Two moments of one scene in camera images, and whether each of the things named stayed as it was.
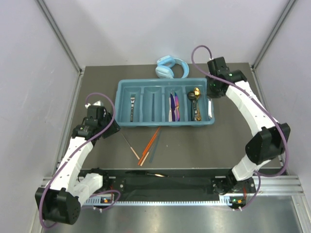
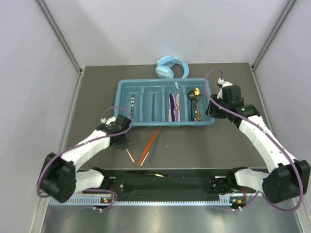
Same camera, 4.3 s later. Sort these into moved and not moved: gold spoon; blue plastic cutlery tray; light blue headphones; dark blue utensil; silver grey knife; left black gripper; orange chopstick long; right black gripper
Moved: left black gripper; right black gripper
Not moved: dark blue utensil; orange chopstick long; gold spoon; light blue headphones; silver grey knife; blue plastic cutlery tray
